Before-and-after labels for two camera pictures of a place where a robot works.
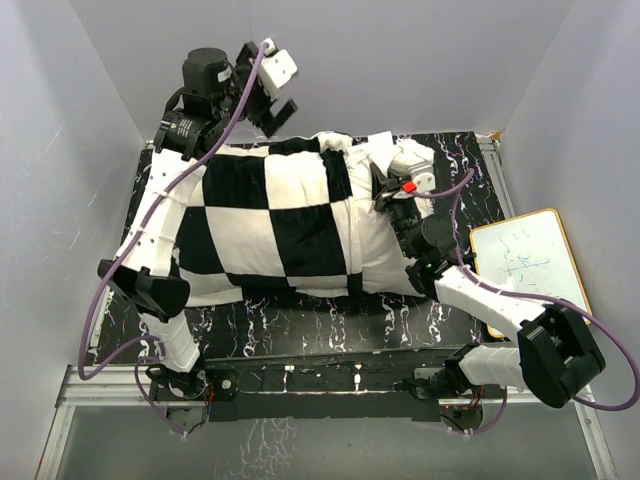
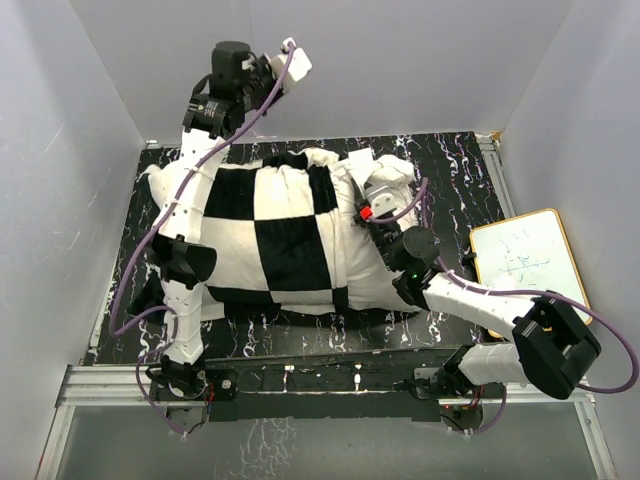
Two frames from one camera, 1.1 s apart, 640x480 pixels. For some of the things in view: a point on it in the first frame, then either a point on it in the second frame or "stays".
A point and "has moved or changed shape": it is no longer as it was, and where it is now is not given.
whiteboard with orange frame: x=528 y=253 stays
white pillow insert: x=384 y=266 has moved or changed shape
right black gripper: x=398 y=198 -> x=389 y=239
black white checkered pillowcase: x=269 y=217 has moved or changed shape
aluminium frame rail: x=123 y=390 stays
